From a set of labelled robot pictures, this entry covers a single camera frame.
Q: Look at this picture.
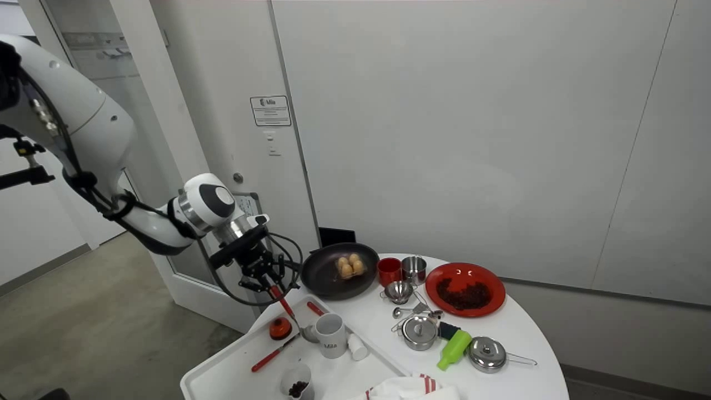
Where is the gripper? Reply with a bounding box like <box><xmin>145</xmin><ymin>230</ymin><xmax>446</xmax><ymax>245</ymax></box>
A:
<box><xmin>238</xmin><ymin>247</ymin><xmax>301</xmax><ymax>294</ymax></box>

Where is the red handled metal spoon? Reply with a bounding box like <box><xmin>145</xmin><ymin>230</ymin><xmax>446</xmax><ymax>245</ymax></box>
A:
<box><xmin>268</xmin><ymin>284</ymin><xmax>321</xmax><ymax>343</ymax></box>

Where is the grey mug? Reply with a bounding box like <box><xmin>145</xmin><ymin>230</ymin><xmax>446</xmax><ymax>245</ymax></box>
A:
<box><xmin>314</xmin><ymin>313</ymin><xmax>349</xmax><ymax>359</ymax></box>

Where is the round orange lid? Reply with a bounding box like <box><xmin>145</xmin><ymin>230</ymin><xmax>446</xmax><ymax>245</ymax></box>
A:
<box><xmin>269</xmin><ymin>317</ymin><xmax>294</xmax><ymax>341</ymax></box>

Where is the black frying pan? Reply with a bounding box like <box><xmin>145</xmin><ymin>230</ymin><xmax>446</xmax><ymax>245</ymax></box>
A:
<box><xmin>300</xmin><ymin>242</ymin><xmax>381</xmax><ymax>301</ymax></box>

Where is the black box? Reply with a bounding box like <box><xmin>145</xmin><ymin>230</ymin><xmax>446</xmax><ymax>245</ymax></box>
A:
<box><xmin>318</xmin><ymin>226</ymin><xmax>357</xmax><ymax>248</ymax></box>

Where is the white plastic tray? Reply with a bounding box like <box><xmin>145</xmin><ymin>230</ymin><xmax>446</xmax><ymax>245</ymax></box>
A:
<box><xmin>180</xmin><ymin>294</ymin><xmax>413</xmax><ymax>400</ymax></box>

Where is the small bowl of dark beans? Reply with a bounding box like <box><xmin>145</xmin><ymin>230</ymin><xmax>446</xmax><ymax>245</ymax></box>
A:
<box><xmin>279</xmin><ymin>363</ymin><xmax>315</xmax><ymax>400</ymax></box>

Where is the small white shaker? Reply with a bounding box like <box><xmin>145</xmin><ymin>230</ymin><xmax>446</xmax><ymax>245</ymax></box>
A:
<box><xmin>347</xmin><ymin>332</ymin><xmax>369</xmax><ymax>362</ymax></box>

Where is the red cup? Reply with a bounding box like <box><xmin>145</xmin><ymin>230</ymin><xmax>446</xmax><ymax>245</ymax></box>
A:
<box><xmin>377</xmin><ymin>257</ymin><xmax>403</xmax><ymax>288</ymax></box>

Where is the small steel strainer bowl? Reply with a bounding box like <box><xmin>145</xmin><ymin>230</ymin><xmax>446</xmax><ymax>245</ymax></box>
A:
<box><xmin>380</xmin><ymin>281</ymin><xmax>417</xmax><ymax>306</ymax></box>

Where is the steel cup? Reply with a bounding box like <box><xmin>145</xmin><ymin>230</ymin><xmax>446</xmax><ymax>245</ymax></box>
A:
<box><xmin>401</xmin><ymin>255</ymin><xmax>428</xmax><ymax>286</ymax></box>

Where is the small steel spatula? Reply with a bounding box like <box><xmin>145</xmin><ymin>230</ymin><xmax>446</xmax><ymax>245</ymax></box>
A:
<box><xmin>411</xmin><ymin>300</ymin><xmax>444</xmax><ymax>321</ymax></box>

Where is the small steel pot with lid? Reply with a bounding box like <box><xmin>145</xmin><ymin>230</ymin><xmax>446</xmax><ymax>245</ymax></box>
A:
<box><xmin>400</xmin><ymin>315</ymin><xmax>440</xmax><ymax>352</ymax></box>

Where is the white sign on door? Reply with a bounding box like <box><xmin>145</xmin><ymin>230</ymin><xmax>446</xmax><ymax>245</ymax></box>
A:
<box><xmin>249</xmin><ymin>95</ymin><xmax>293</xmax><ymax>128</ymax></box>

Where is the white and red cloth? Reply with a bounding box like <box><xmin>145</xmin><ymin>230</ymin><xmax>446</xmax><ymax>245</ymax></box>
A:
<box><xmin>354</xmin><ymin>373</ymin><xmax>461</xmax><ymax>400</ymax></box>

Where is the heap of dark beans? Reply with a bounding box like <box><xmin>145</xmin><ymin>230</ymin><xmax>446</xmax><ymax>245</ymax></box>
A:
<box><xmin>435</xmin><ymin>277</ymin><xmax>493</xmax><ymax>311</ymax></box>

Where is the green bottle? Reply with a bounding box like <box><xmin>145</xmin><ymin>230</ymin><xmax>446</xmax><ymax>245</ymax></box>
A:
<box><xmin>436</xmin><ymin>329</ymin><xmax>473</xmax><ymax>372</ymax></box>

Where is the red plate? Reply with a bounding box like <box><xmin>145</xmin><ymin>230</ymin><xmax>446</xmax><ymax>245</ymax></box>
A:
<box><xmin>424</xmin><ymin>262</ymin><xmax>507</xmax><ymax>319</ymax></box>

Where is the white door with glass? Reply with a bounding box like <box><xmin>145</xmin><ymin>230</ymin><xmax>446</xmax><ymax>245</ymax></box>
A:
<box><xmin>33</xmin><ymin>0</ymin><xmax>322</xmax><ymax>334</ymax></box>

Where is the steel saucepan with lid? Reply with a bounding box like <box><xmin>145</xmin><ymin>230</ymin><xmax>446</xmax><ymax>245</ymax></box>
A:
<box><xmin>465</xmin><ymin>335</ymin><xmax>539</xmax><ymax>374</ymax></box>

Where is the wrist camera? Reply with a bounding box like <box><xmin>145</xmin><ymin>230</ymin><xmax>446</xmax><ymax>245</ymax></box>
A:
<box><xmin>208</xmin><ymin>224</ymin><xmax>271</xmax><ymax>271</ymax></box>

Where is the red handled knife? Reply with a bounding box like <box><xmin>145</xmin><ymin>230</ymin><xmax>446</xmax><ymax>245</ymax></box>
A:
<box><xmin>251</xmin><ymin>332</ymin><xmax>301</xmax><ymax>373</ymax></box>

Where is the camera on mount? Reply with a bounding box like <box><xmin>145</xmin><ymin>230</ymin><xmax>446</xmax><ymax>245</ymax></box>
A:
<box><xmin>0</xmin><ymin>124</ymin><xmax>57</xmax><ymax>193</ymax></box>

